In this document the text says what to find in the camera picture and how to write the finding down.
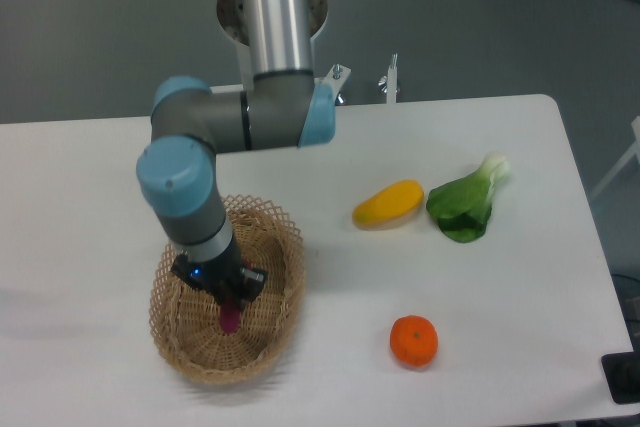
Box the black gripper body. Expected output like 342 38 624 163
171 237 268 312

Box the purple sweet potato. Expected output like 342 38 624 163
219 301 241 334

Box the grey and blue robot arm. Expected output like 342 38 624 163
136 0 335 310

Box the oval wicker basket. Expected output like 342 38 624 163
149 195 306 386

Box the yellow mango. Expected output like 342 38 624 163
351 179 424 230

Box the orange tangerine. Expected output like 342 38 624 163
389 315 439 368

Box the green bok choy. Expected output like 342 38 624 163
426 152 510 243

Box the black device at table edge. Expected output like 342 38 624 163
601 352 639 405

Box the white mounting bracket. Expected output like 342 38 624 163
210 52 401 106

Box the white frame at right edge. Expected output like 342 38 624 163
589 116 640 202

